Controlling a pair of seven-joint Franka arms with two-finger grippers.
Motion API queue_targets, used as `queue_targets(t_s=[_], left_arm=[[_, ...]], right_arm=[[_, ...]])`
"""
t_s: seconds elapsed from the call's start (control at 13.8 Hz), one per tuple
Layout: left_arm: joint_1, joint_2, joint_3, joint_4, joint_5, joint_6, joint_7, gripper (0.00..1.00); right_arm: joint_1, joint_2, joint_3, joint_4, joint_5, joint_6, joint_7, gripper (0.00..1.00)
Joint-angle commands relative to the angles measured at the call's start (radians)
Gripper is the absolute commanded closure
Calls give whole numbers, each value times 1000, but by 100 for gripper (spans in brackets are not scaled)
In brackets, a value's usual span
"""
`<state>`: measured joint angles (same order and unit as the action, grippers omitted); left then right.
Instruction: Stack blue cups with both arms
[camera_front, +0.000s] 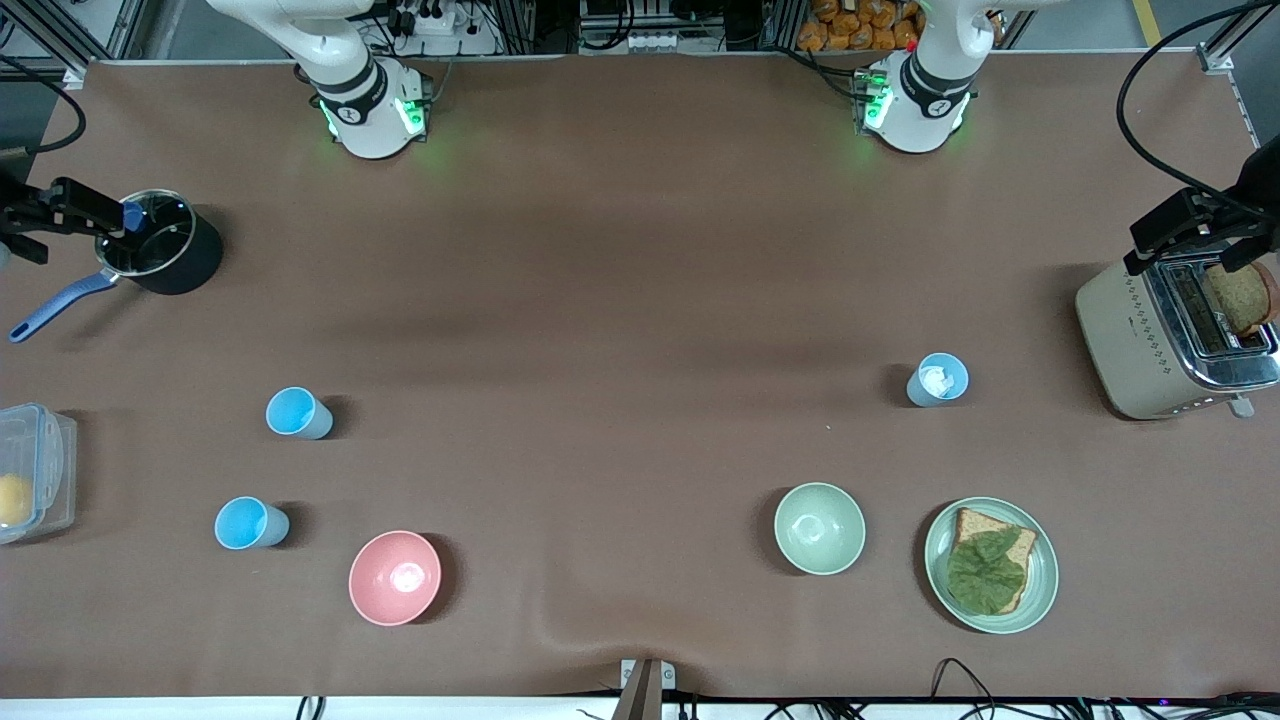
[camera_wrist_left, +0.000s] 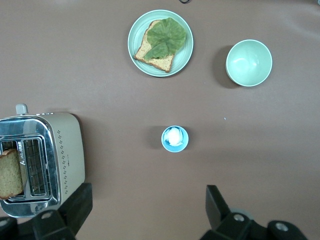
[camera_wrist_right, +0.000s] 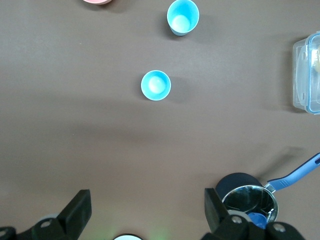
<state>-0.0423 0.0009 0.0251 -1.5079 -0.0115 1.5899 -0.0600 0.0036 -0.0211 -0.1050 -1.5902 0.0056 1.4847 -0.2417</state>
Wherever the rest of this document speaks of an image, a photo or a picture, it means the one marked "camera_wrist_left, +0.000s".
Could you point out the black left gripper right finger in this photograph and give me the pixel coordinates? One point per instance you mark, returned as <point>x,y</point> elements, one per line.
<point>225,225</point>

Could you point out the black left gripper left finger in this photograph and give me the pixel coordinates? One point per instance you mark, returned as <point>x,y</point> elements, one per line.
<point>67,215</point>

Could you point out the blue cup with tissue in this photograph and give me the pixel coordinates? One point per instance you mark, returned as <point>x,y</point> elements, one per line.
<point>172,148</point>

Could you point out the beige and chrome toaster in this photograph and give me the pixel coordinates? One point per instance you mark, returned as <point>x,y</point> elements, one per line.
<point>71,150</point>

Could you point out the bread slice in toaster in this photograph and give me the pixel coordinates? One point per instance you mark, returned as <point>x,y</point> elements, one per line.
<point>10,175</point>

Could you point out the crumpled white tissue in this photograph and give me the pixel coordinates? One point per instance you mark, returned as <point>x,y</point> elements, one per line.
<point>174,136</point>

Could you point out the pale green bowl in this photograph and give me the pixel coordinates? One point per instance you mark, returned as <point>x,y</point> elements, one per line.
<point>248,63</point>

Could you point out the brown toast slice under lettuce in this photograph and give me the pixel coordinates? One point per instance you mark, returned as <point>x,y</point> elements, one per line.
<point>161,63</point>

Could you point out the pale green plate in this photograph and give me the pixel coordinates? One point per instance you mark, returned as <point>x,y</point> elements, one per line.
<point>135,42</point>

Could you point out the green lettuce leaf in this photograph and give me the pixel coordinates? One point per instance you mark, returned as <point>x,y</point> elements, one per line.
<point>167,35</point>

